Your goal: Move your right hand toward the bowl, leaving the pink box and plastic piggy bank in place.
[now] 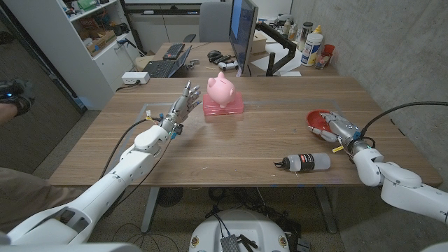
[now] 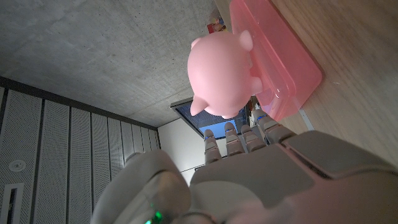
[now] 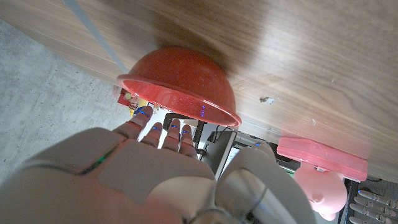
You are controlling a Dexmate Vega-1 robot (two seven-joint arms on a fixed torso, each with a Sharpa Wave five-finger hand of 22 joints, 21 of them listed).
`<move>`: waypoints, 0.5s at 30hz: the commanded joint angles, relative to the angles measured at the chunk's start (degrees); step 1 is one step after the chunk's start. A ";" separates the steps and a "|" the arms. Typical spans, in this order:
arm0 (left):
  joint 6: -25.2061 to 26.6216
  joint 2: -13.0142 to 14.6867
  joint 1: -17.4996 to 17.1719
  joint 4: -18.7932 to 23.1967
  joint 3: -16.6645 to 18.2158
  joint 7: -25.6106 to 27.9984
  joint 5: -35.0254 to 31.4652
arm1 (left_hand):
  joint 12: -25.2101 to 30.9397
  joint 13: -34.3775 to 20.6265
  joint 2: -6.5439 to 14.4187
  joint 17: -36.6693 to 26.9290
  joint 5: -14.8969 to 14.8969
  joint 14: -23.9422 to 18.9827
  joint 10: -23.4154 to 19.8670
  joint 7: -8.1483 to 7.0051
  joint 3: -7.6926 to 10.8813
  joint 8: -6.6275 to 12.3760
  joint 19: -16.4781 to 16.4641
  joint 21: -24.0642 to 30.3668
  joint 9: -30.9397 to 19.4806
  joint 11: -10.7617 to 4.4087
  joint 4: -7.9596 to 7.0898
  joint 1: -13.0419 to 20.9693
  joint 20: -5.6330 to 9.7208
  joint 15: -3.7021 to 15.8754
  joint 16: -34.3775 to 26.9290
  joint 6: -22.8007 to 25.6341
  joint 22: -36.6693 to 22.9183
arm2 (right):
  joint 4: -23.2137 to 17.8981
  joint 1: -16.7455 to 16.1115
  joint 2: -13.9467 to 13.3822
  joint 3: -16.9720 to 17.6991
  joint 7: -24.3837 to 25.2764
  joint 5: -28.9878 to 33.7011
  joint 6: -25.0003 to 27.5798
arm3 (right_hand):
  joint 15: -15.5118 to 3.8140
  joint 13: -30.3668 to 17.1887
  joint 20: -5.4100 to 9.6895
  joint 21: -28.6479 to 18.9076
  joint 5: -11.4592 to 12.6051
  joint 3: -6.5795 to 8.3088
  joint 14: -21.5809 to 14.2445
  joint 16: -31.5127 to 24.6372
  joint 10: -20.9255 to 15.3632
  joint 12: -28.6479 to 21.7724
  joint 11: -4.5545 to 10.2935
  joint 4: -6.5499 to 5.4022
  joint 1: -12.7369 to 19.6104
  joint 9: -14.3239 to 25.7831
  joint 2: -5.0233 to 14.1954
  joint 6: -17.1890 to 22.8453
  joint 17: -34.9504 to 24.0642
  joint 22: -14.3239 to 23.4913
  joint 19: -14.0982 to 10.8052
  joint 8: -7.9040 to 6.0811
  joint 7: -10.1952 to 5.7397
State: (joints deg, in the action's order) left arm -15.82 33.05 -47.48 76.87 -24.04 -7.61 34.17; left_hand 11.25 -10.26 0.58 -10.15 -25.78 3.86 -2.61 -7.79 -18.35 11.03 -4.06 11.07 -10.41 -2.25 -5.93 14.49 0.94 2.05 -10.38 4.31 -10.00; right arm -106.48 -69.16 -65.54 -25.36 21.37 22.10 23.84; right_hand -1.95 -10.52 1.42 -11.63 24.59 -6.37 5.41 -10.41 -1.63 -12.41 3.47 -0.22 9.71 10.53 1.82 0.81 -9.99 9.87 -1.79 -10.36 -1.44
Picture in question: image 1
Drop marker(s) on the clear black-capped squeeze bottle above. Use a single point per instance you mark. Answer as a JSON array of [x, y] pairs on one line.
[[304, 162]]

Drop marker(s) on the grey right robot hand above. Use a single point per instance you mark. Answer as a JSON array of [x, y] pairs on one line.
[[344, 131]]

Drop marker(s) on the person's brown trouser leg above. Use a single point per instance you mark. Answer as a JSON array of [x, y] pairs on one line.
[[31, 196]]

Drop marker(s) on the small beige cardboard box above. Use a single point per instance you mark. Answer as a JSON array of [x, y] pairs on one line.
[[259, 42]]

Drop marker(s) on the pink plastic piggy bank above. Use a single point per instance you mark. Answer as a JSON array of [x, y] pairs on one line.
[[221, 90]]

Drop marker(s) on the white power strip box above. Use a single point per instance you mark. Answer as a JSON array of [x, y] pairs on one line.
[[134, 77]]

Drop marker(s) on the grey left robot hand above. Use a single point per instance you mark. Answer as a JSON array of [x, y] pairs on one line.
[[182, 108]]

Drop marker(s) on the yellow-capped bottle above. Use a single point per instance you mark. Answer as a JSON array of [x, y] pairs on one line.
[[318, 29]]

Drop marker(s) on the grey table leg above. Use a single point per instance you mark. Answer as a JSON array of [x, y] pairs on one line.
[[150, 210], [326, 210]]

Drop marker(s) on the person's forearm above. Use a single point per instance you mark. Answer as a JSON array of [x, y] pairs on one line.
[[5, 113]]

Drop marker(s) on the red plastic cup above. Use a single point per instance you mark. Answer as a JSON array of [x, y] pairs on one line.
[[329, 49]]

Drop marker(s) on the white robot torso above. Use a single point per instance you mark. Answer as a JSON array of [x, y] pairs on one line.
[[241, 227]]

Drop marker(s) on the dark-lidded tall jar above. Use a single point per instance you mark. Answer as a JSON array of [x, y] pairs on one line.
[[305, 33]]

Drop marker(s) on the white shelf cabinet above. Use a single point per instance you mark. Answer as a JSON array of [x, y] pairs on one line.
[[70, 59]]

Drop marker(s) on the white paper sheets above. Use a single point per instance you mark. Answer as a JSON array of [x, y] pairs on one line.
[[280, 52]]

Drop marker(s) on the black keyboard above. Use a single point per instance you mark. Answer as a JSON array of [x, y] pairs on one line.
[[174, 51]]

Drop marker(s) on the grey office chair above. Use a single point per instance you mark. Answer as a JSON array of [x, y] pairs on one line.
[[215, 22]]

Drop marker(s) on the brown cardboard box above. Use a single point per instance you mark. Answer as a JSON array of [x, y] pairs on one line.
[[101, 42]]

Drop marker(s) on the red bowl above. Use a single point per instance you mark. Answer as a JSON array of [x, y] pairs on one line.
[[315, 120]]

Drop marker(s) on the black handheld controller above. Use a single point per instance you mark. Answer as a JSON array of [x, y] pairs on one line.
[[15, 94]]

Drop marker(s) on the black computer monitor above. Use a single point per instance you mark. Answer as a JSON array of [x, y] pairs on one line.
[[241, 31]]

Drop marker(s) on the white plastic jug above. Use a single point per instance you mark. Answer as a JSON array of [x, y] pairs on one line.
[[311, 49]]

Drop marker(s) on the dark open laptop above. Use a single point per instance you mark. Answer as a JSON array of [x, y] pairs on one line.
[[161, 68]]

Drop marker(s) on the wooden back desk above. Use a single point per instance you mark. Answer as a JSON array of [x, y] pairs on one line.
[[203, 64]]

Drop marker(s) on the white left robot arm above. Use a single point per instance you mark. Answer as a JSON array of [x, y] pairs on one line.
[[115, 185]]

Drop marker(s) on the black computer mouse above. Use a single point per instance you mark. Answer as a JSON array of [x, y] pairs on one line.
[[214, 54]]

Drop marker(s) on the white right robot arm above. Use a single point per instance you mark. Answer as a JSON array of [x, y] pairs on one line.
[[402, 189]]

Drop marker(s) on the pink translucent plastic box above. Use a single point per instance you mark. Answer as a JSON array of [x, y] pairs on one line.
[[235, 106]]

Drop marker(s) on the white game controller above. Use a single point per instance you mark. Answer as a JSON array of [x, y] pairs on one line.
[[228, 65]]

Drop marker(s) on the black floor fan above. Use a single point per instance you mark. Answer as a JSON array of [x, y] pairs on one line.
[[170, 196]]

